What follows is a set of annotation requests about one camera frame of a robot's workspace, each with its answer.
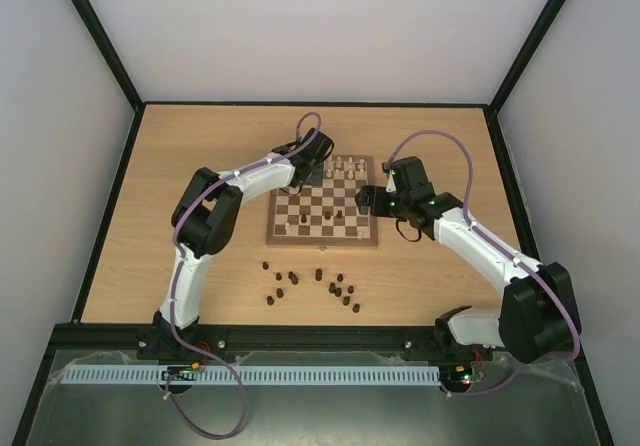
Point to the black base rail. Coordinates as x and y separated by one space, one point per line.
228 342

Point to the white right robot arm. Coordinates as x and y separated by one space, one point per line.
536 316

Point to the black frame post right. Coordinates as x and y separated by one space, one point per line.
541 26

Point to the black frame post left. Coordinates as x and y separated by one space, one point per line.
98 33

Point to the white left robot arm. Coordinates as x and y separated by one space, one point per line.
205 217

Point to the wooden chess board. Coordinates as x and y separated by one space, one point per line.
289 204

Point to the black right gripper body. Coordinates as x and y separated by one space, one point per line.
367 201

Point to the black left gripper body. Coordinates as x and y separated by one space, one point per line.
316 178

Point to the light blue cable duct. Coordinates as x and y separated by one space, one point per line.
253 375

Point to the black frame post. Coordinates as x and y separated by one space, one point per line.
98 33
541 26

